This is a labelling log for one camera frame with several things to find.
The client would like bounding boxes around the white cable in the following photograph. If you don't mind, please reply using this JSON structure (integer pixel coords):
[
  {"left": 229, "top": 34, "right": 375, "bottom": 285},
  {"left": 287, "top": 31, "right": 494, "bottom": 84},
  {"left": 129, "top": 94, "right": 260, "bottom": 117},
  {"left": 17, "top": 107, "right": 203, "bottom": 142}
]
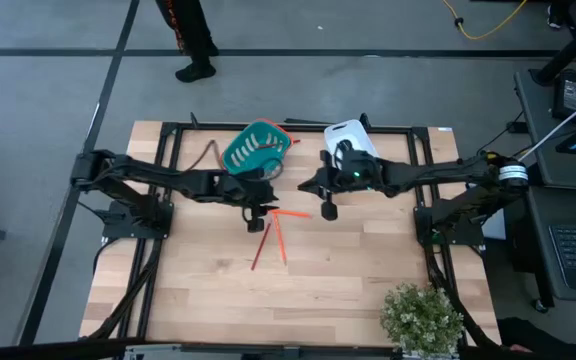
[{"left": 517, "top": 88, "right": 576, "bottom": 162}]

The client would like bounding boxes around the black crossbar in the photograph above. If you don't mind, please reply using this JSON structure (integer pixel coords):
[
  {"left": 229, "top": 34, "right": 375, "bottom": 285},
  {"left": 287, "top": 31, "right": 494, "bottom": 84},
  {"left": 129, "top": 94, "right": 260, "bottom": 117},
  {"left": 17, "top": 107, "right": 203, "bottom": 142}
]
[{"left": 0, "top": 335, "right": 576, "bottom": 360}]

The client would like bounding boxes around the black cable bundle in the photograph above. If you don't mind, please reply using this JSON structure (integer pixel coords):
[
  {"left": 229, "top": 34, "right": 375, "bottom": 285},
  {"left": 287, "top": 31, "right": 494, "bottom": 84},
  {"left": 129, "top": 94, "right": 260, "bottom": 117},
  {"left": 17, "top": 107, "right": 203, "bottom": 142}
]
[
  {"left": 87, "top": 238, "right": 167, "bottom": 341},
  {"left": 425, "top": 244, "right": 502, "bottom": 351}
]

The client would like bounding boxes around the thin brown cable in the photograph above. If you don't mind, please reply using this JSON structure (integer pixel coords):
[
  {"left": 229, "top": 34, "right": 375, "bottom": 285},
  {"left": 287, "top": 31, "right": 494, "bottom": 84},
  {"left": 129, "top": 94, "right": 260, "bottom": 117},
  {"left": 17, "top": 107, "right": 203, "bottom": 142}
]
[{"left": 185, "top": 139, "right": 225, "bottom": 174}]

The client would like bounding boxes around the teal basket with orange rim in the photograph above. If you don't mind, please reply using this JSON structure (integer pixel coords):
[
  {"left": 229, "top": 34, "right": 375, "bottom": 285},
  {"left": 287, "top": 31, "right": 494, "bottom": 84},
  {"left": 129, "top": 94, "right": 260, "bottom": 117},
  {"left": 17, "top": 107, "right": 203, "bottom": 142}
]
[{"left": 220, "top": 117, "right": 302, "bottom": 177}]

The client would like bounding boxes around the black metal table frame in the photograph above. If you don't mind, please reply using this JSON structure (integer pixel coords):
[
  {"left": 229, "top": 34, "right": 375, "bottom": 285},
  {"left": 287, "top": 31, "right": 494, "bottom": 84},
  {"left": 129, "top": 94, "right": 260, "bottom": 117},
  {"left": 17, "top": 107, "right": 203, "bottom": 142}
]
[{"left": 85, "top": 112, "right": 502, "bottom": 360}]

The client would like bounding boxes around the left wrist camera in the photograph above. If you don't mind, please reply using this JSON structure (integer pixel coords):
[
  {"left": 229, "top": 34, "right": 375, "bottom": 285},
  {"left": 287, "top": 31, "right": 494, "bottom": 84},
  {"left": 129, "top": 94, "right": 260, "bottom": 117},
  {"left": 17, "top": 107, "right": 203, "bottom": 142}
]
[{"left": 241, "top": 204, "right": 268, "bottom": 234}]

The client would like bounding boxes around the person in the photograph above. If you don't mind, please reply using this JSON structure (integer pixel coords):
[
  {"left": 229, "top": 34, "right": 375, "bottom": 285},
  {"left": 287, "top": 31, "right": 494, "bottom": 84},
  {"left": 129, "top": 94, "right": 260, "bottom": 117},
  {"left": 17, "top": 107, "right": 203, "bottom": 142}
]
[
  {"left": 496, "top": 316, "right": 576, "bottom": 360},
  {"left": 154, "top": 0, "right": 221, "bottom": 84}
]

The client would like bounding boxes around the black stand pole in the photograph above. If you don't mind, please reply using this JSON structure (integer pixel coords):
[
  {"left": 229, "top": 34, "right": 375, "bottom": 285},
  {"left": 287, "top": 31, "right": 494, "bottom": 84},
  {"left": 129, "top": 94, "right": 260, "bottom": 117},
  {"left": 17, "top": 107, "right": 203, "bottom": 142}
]
[{"left": 530, "top": 9, "right": 576, "bottom": 87}]

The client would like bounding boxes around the black desk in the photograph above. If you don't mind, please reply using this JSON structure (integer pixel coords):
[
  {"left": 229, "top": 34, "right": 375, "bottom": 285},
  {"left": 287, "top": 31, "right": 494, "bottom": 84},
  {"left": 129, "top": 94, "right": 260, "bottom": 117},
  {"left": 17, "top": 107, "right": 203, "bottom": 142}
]
[{"left": 512, "top": 67, "right": 576, "bottom": 314}]

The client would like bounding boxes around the orange pencil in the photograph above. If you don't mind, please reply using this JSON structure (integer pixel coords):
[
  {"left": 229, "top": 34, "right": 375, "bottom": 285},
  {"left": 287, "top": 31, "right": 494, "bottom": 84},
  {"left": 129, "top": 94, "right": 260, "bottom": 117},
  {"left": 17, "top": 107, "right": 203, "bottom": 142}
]
[
  {"left": 271, "top": 213, "right": 289, "bottom": 266},
  {"left": 269, "top": 209, "right": 313, "bottom": 220}
]

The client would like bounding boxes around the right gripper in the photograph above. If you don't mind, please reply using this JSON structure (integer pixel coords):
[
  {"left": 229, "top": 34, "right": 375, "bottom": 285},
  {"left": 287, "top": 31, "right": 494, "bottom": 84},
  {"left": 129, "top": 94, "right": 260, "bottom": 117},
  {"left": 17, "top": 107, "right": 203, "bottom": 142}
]
[{"left": 297, "top": 148, "right": 387, "bottom": 197}]

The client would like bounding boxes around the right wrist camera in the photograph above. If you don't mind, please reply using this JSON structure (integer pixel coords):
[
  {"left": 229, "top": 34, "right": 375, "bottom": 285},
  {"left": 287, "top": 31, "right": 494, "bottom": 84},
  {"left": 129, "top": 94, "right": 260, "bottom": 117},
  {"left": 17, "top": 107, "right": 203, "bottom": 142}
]
[{"left": 320, "top": 189, "right": 340, "bottom": 222}]

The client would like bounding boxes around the yellow cable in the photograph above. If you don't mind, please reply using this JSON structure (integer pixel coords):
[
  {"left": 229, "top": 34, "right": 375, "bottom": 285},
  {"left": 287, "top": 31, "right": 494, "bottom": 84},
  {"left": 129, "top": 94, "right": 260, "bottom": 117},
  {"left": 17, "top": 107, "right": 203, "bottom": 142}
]
[{"left": 441, "top": 0, "right": 528, "bottom": 42}]

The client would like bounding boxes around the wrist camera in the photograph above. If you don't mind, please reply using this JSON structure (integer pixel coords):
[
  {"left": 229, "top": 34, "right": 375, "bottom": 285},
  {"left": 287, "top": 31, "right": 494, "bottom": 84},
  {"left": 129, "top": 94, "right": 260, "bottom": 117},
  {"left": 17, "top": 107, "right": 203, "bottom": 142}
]
[
  {"left": 241, "top": 204, "right": 268, "bottom": 234},
  {"left": 320, "top": 189, "right": 340, "bottom": 222}
]

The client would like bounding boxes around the potted green plant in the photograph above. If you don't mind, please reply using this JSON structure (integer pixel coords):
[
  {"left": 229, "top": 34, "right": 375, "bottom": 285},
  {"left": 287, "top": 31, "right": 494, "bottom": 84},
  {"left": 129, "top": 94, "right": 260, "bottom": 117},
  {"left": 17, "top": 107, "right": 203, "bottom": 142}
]
[{"left": 379, "top": 281, "right": 465, "bottom": 360}]

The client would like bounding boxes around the white plastic bin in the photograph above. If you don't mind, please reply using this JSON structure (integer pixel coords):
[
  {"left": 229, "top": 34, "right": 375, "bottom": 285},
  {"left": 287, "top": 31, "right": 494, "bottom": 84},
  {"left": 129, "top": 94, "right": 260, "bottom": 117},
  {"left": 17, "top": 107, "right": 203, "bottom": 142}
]
[{"left": 323, "top": 118, "right": 380, "bottom": 164}]

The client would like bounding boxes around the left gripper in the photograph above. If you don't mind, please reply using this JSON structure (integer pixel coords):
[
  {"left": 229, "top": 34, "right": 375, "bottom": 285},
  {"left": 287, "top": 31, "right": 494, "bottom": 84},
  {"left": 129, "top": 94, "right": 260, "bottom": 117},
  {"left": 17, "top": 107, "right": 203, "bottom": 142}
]
[{"left": 207, "top": 169, "right": 281, "bottom": 214}]

